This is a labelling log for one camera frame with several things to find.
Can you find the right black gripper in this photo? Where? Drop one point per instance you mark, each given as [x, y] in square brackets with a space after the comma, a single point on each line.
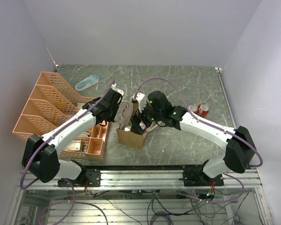
[135, 121]

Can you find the red white printed box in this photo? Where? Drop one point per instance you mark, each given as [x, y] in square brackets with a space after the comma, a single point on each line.
[76, 145]

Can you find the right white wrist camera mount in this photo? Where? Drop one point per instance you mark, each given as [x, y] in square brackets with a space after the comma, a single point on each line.
[139, 99]

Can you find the orange plastic desk organizer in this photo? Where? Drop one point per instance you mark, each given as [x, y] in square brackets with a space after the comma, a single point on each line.
[51, 103]

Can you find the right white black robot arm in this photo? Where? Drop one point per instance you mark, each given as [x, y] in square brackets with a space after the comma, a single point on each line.
[237, 143]

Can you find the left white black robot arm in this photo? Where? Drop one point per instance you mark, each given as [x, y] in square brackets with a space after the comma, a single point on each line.
[41, 155]

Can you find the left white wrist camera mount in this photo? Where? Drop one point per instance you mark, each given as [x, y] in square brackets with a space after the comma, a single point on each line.
[115, 88]

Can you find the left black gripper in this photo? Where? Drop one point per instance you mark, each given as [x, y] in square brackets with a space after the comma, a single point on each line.
[112, 118]

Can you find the blue white oval package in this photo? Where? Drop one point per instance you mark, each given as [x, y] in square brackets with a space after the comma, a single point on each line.
[87, 82]

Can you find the aluminium mounting rail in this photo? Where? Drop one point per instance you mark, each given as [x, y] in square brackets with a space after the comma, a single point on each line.
[168, 179]

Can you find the printed canvas burlap bag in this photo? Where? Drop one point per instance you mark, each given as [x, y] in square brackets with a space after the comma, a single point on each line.
[129, 138]

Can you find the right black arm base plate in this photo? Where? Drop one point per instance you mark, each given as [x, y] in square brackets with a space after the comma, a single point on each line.
[193, 176]

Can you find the red cola can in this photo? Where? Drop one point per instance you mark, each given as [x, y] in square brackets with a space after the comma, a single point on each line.
[193, 108]
[203, 110]

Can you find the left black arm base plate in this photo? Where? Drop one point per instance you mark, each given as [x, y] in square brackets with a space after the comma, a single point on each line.
[89, 177]

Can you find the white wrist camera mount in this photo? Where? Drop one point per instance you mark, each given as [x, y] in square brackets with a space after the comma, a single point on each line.
[115, 88]
[139, 99]

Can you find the purple soda can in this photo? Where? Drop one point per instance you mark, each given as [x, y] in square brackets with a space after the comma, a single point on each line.
[143, 127]
[127, 128]

